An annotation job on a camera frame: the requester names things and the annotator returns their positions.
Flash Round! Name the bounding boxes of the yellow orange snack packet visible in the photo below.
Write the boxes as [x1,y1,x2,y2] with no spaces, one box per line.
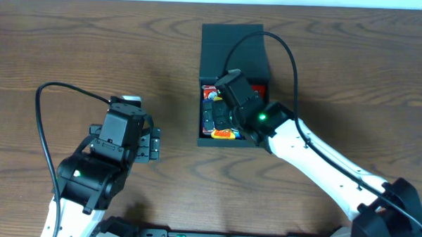
[211,129,236,140]

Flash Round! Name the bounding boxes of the red Hacks candy bag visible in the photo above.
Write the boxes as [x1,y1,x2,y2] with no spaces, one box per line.
[252,85,267,99]

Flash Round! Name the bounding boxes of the black gift box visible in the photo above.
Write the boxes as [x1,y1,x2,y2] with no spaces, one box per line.
[196,22,275,149]

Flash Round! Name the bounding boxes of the blue Eclipse mint box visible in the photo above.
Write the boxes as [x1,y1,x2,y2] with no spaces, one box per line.
[201,119,215,135]

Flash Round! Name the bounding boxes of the blue Oreo cookie pack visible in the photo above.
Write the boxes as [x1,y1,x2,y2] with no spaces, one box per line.
[231,129,243,139]

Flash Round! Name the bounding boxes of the red Hello Panda box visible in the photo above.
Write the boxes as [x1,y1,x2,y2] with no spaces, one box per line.
[201,84,219,101]

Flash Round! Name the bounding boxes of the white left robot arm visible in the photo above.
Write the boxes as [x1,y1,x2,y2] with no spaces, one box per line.
[40,124,138,237]

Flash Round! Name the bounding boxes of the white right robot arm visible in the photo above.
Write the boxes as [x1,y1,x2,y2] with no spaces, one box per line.
[202,98,422,237]

